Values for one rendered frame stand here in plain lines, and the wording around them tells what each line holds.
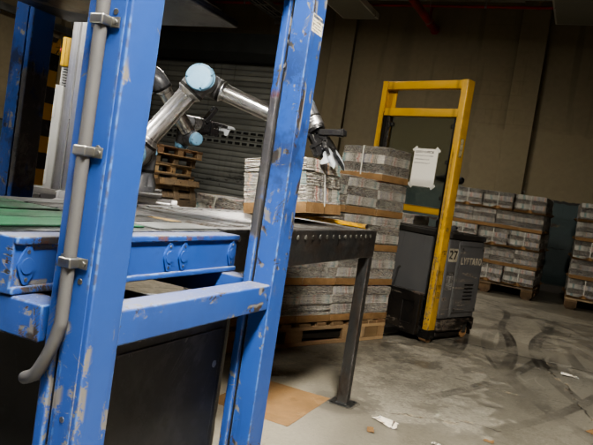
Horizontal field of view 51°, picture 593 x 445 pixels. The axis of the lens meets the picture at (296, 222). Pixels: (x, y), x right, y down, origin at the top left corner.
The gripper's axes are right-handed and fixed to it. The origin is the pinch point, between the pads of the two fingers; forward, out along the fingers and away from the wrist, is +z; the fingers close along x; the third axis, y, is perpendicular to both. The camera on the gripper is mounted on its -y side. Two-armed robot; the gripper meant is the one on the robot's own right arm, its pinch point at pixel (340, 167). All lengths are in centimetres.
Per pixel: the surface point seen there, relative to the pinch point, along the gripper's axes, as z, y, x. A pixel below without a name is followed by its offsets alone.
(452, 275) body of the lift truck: 57, 24, -216
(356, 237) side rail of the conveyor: 29.2, 6.0, -0.6
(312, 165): -3.1, 6.0, 12.5
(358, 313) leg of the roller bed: 57, 28, -23
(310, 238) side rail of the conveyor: 29, 5, 48
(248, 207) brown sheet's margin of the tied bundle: 0.8, 36.9, 19.1
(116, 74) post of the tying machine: 15, -29, 173
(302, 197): 7.6, 13.7, 18.0
